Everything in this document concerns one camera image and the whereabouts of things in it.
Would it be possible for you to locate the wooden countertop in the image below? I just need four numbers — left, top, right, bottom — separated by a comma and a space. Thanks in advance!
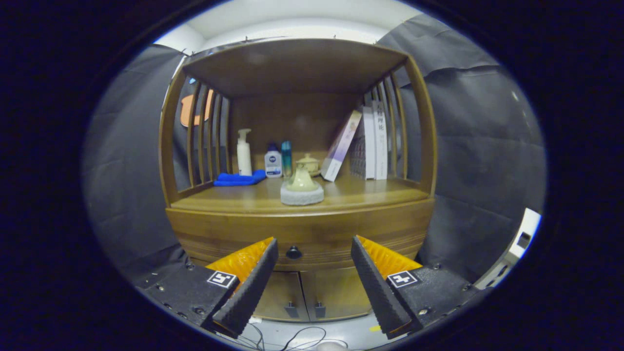
171, 175, 430, 214

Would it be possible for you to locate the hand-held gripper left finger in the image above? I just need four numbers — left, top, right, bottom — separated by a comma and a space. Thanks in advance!
141, 237, 279, 339

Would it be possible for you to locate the beige lidded tea cup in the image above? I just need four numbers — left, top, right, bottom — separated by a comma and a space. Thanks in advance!
295, 153, 321, 177

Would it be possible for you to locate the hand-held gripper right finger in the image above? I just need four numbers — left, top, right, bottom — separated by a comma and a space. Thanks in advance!
350, 235, 490, 340

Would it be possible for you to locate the wooden drawer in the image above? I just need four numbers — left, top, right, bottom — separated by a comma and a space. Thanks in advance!
166, 197, 435, 273

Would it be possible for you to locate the wooden cabinet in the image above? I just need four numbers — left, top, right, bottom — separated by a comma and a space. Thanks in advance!
158, 38, 438, 323

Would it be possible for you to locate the slim teal bottle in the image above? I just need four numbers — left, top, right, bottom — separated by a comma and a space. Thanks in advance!
281, 141, 293, 178

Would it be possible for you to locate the purple and white book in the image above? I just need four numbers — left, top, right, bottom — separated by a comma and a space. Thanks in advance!
320, 110, 363, 182

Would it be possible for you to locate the white bottle with blue cap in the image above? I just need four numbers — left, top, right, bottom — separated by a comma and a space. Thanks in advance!
264, 143, 283, 179

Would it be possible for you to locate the black cable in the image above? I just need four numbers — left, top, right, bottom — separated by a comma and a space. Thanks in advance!
244, 322, 349, 351

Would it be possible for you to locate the white book with black lettering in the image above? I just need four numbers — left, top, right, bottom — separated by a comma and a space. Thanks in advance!
371, 100, 389, 180

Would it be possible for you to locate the white pump bottle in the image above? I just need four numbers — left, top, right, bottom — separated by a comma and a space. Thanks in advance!
236, 128, 253, 176

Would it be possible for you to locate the wooden cabinet door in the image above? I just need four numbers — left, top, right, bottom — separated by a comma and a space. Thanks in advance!
300, 267, 378, 322
251, 271, 310, 323

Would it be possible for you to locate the dark patterned book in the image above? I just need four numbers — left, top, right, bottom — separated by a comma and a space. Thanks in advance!
350, 117, 366, 179

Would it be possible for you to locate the blue folded cloth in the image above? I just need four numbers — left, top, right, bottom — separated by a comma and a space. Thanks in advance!
213, 169, 267, 187

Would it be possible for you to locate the white appliance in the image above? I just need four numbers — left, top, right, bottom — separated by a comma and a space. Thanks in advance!
473, 207, 543, 291

